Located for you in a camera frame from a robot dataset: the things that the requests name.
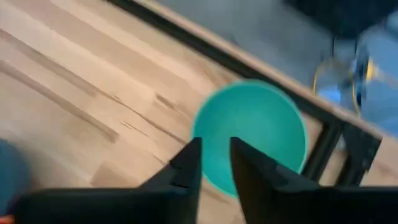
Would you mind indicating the teal bowl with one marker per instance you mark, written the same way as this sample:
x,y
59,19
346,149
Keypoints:
x,y
248,118

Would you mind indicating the black bulky object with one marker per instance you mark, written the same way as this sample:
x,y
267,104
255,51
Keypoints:
x,y
342,15

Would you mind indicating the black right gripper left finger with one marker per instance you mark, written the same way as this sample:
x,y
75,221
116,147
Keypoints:
x,y
180,199

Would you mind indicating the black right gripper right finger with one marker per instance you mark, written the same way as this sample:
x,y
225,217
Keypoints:
x,y
280,199

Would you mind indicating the blue bowl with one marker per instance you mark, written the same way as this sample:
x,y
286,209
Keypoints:
x,y
12,174

